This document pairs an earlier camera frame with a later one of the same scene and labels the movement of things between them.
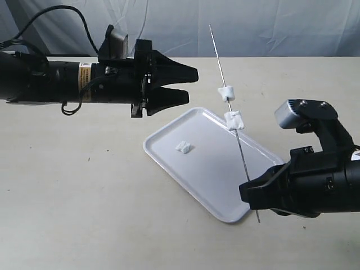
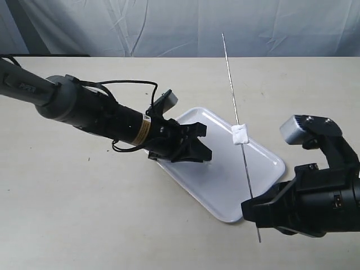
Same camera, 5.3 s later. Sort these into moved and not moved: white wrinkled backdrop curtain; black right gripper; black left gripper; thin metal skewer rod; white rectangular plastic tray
Moved: black right gripper; black left gripper; thin metal skewer rod
Not moved: white wrinkled backdrop curtain; white rectangular plastic tray
